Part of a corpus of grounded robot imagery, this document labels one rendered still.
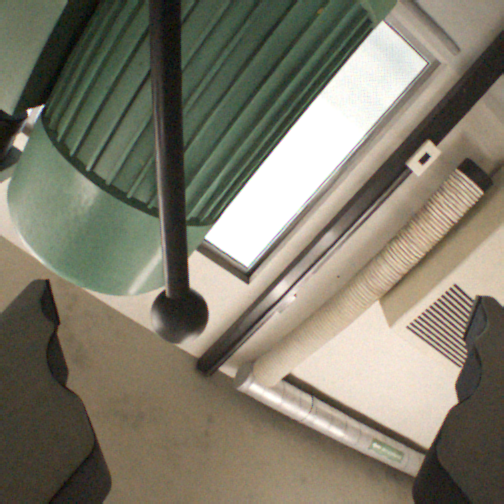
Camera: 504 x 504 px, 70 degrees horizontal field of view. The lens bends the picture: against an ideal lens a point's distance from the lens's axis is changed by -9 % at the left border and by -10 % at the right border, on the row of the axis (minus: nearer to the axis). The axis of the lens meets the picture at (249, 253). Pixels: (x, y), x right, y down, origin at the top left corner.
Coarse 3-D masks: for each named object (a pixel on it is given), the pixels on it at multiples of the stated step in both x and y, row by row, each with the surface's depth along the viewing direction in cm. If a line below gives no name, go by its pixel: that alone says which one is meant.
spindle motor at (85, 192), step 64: (128, 0) 22; (192, 0) 20; (256, 0) 20; (320, 0) 21; (384, 0) 22; (128, 64) 22; (192, 64) 22; (256, 64) 22; (320, 64) 24; (64, 128) 24; (128, 128) 24; (192, 128) 24; (256, 128) 25; (64, 192) 26; (128, 192) 25; (192, 192) 27; (64, 256) 28; (128, 256) 29
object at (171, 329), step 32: (160, 0) 15; (160, 32) 15; (160, 64) 16; (160, 96) 17; (160, 128) 17; (160, 160) 18; (160, 192) 19; (160, 224) 20; (192, 288) 23; (160, 320) 22; (192, 320) 22
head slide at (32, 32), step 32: (0, 0) 21; (32, 0) 21; (64, 0) 21; (96, 0) 24; (0, 32) 22; (32, 32) 22; (64, 32) 23; (0, 64) 23; (32, 64) 23; (64, 64) 27; (0, 96) 24; (32, 96) 25
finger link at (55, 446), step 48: (48, 288) 11; (0, 336) 9; (48, 336) 9; (0, 384) 7; (48, 384) 7; (0, 432) 6; (48, 432) 6; (0, 480) 6; (48, 480) 6; (96, 480) 6
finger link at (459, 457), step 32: (480, 320) 10; (480, 352) 9; (480, 384) 8; (448, 416) 7; (480, 416) 7; (448, 448) 6; (480, 448) 6; (416, 480) 7; (448, 480) 6; (480, 480) 6
